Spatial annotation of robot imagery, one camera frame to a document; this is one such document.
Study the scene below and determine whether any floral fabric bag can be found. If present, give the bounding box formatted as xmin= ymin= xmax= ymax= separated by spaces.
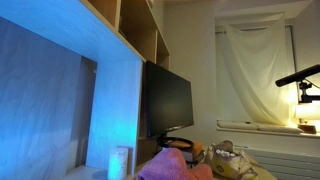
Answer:
xmin=205 ymin=139 xmax=259 ymax=180

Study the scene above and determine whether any black computer monitor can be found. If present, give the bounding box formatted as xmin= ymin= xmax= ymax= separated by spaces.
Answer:
xmin=143 ymin=60 xmax=195 ymax=150

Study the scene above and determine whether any wooden shelf unit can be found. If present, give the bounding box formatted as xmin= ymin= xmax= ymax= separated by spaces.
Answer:
xmin=0 ymin=0 xmax=171 ymax=180

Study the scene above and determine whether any orange terry towel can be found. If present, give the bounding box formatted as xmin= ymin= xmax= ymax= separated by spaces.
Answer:
xmin=135 ymin=148 xmax=214 ymax=180

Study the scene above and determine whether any white window seat cushion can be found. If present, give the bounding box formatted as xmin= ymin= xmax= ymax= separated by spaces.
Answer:
xmin=217 ymin=120 xmax=258 ymax=131
xmin=254 ymin=122 xmax=304 ymax=135

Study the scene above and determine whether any white sheer curtain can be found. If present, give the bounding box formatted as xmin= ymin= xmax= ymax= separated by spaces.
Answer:
xmin=222 ymin=13 xmax=292 ymax=127

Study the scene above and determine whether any glowing table lamp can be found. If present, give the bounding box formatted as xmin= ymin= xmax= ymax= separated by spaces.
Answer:
xmin=293 ymin=103 xmax=320 ymax=135

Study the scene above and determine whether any black stereo camera bar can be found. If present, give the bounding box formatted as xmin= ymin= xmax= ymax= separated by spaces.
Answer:
xmin=275 ymin=64 xmax=320 ymax=88

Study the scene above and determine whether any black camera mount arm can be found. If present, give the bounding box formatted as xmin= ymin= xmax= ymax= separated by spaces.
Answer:
xmin=298 ymin=80 xmax=320 ymax=104

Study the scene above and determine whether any white wall radiator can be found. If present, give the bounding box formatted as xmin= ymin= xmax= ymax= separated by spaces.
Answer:
xmin=233 ymin=144 xmax=320 ymax=180

